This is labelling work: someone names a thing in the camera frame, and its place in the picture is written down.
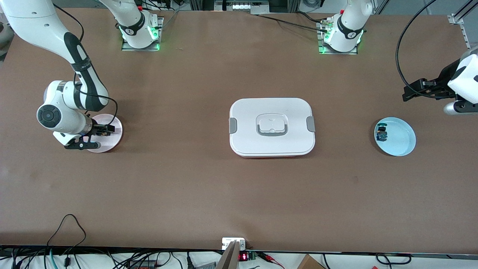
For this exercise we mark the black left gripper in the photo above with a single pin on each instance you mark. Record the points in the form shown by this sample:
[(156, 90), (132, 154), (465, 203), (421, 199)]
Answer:
[(437, 87)]

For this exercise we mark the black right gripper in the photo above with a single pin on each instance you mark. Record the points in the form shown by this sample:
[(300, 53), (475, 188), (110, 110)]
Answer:
[(98, 129)]

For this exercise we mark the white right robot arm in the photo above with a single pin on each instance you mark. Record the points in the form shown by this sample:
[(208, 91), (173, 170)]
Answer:
[(37, 22)]

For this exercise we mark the white lunch box grey clips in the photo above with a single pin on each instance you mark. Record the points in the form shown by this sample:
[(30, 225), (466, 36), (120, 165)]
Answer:
[(272, 144)]

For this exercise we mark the brown cardboard box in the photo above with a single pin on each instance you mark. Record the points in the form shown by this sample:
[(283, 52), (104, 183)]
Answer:
[(310, 263)]

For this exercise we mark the pink round plate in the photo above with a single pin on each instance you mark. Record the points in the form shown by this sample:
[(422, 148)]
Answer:
[(112, 144)]

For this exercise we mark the light blue round plate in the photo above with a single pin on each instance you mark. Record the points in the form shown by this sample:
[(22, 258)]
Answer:
[(401, 138)]

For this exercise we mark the white power strip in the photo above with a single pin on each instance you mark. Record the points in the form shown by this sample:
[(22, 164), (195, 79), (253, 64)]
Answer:
[(242, 6)]

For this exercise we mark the red digit display module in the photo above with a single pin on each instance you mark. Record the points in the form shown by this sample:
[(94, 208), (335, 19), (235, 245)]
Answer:
[(244, 256)]

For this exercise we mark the red clip lead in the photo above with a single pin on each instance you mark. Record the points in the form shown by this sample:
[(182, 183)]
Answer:
[(270, 258)]

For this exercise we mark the blue and black switch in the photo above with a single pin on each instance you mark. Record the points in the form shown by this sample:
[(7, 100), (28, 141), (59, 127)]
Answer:
[(381, 132)]

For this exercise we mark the aluminium frame profile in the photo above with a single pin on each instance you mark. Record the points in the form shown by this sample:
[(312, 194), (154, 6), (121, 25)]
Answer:
[(457, 16)]

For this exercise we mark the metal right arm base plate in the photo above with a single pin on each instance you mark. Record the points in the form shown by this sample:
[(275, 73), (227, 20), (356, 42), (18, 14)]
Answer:
[(129, 48)]

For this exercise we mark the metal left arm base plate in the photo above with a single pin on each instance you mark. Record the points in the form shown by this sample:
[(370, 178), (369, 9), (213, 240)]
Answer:
[(325, 52)]

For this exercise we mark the small white bracket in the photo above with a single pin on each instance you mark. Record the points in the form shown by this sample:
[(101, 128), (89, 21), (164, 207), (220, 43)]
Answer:
[(228, 242)]

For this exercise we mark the aluminium camera post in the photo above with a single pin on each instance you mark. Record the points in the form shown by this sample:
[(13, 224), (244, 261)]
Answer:
[(229, 257)]

